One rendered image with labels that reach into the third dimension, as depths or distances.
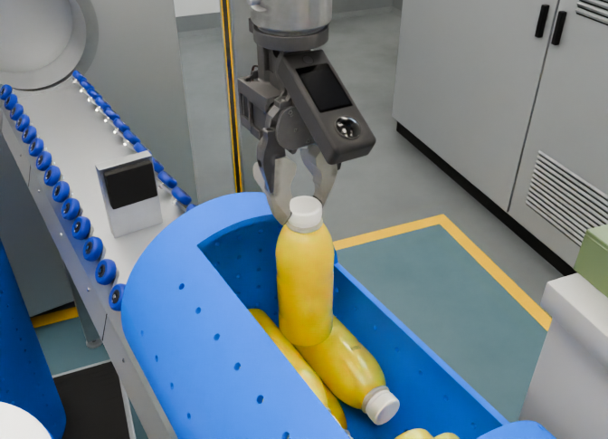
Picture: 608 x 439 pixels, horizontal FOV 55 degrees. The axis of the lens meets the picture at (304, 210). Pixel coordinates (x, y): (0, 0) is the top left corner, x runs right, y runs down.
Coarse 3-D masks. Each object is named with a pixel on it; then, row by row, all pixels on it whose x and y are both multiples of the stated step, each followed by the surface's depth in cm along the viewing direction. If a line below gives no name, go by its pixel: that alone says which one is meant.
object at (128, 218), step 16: (112, 160) 108; (128, 160) 108; (144, 160) 109; (112, 176) 106; (128, 176) 107; (144, 176) 109; (112, 192) 107; (128, 192) 109; (144, 192) 111; (112, 208) 109; (128, 208) 113; (144, 208) 115; (160, 208) 117; (112, 224) 112; (128, 224) 114; (144, 224) 116
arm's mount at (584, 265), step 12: (600, 228) 69; (588, 240) 69; (600, 240) 68; (588, 252) 70; (600, 252) 68; (576, 264) 72; (588, 264) 70; (600, 264) 68; (588, 276) 70; (600, 276) 69; (600, 288) 69
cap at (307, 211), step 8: (296, 200) 65; (304, 200) 65; (312, 200) 65; (296, 208) 64; (304, 208) 64; (312, 208) 64; (320, 208) 64; (296, 216) 63; (304, 216) 63; (312, 216) 63; (320, 216) 64; (296, 224) 64; (304, 224) 64; (312, 224) 64
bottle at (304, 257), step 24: (288, 240) 65; (312, 240) 64; (288, 264) 66; (312, 264) 65; (288, 288) 68; (312, 288) 67; (288, 312) 70; (312, 312) 69; (288, 336) 72; (312, 336) 71
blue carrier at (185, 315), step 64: (256, 192) 73; (192, 256) 64; (256, 256) 78; (128, 320) 69; (192, 320) 59; (256, 320) 55; (384, 320) 73; (192, 384) 56; (256, 384) 51; (448, 384) 65
